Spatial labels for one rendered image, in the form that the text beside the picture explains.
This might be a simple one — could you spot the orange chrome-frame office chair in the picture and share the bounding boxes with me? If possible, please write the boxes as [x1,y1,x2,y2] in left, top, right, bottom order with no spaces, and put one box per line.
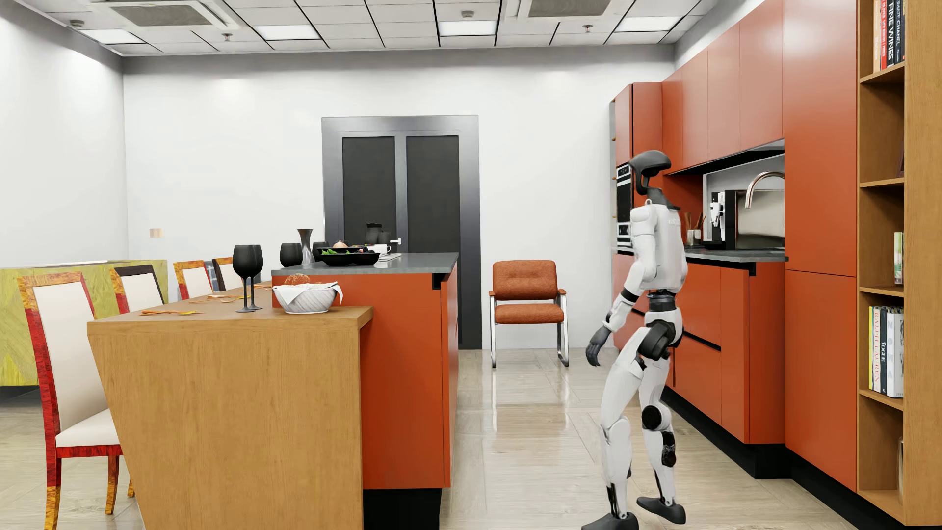
[489,259,571,369]

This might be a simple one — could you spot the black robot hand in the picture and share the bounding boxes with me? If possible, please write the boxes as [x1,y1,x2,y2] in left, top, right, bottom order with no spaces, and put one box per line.
[586,325,613,368]

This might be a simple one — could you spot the black robot head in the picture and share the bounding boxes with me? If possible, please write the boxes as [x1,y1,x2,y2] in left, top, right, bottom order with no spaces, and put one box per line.
[630,150,673,197]

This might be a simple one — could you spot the row of upright books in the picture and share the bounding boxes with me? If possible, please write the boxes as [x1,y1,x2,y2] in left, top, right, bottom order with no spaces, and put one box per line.
[867,305,905,400]

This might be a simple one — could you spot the orange wall cabinets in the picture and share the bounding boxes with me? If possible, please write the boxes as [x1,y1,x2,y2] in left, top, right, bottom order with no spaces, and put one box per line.
[609,0,785,176]

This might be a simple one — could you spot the orange kitchen island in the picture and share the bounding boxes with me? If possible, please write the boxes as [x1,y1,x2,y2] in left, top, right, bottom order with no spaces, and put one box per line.
[271,252,460,530]

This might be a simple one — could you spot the chrome kitchen faucet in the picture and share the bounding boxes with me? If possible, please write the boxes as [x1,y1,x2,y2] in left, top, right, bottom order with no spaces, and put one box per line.
[744,171,786,210]

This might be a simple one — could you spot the wooden bookshelf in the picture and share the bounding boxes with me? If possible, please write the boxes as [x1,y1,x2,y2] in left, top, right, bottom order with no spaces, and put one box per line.
[856,0,942,528]

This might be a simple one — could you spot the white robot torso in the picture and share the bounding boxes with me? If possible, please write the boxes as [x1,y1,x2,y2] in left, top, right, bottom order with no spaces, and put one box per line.
[630,188,688,313]

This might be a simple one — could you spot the steel coffee machine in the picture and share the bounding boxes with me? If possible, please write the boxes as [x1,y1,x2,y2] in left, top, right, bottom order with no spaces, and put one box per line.
[708,189,746,250]

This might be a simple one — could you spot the black wine glass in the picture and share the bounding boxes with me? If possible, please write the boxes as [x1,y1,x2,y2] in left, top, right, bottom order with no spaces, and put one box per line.
[249,244,264,311]
[232,245,258,314]

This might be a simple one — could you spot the dark grey double door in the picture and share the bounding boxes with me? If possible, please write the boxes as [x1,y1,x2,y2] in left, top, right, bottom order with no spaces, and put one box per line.
[321,115,483,350]

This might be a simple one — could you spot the white bowl with cloth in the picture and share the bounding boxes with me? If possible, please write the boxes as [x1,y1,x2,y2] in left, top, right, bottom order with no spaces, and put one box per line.
[272,281,344,316]

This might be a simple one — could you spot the white right robot leg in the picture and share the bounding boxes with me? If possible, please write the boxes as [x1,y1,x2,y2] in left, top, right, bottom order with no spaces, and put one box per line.
[639,356,678,506]

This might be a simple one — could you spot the orange base cabinets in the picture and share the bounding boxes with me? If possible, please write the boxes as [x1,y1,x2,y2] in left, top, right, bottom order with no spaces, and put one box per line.
[610,250,787,479]

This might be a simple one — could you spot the books with dark spines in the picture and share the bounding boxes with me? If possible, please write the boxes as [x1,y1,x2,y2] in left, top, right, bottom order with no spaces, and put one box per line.
[872,0,906,75]

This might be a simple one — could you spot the black serving tray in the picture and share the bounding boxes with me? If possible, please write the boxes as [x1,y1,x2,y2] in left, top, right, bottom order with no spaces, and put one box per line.
[314,246,381,267]

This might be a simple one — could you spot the wooden dining table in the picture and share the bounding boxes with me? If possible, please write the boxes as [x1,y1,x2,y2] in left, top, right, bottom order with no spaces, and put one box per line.
[87,284,375,530]

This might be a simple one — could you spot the black right robot foot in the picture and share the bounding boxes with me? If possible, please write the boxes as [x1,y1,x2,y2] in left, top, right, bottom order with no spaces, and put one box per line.
[636,495,687,526]

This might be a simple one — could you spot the black robot foot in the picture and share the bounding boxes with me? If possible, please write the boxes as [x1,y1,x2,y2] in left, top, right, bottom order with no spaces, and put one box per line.
[636,495,687,526]
[581,511,640,530]

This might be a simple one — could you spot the yellow-green sideboard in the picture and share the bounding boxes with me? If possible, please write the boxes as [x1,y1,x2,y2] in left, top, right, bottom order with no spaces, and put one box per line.
[0,258,170,389]

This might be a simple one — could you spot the black left robot foot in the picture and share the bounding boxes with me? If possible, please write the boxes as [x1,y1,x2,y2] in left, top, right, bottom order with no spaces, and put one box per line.
[581,511,640,530]

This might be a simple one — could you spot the orange tall cabinet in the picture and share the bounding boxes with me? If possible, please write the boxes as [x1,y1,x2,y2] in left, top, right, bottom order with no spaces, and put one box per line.
[782,0,861,493]

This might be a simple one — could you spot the built-in black oven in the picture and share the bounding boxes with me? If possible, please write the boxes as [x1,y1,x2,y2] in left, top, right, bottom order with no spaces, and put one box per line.
[615,162,634,252]

